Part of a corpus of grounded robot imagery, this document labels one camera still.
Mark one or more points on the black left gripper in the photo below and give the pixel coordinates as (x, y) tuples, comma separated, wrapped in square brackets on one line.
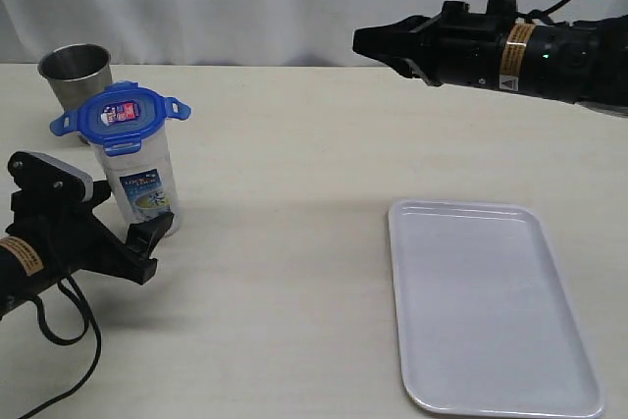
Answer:
[(42, 249)]

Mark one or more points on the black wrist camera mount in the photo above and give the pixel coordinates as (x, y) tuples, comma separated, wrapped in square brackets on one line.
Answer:
[(46, 183)]

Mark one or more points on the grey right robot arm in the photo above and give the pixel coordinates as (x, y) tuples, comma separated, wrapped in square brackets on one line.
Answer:
[(584, 63)]

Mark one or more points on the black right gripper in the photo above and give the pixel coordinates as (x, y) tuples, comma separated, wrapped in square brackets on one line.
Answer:
[(455, 46)]

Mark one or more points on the white plastic tray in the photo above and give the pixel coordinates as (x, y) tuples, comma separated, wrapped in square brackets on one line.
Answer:
[(485, 326)]

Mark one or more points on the clear plastic tall container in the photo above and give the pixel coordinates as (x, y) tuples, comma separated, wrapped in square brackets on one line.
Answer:
[(142, 179)]

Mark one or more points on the steel cup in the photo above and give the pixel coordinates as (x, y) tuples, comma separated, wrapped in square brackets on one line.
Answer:
[(76, 72)]

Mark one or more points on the blue container lid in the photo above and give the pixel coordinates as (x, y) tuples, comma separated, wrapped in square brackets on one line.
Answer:
[(120, 118)]

